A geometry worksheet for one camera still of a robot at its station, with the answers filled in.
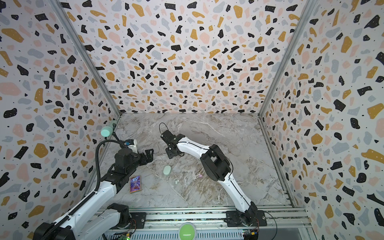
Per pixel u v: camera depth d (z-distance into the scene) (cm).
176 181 86
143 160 74
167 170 90
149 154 78
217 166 58
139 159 70
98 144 60
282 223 75
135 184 84
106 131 66
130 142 72
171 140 74
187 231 71
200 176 88
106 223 56
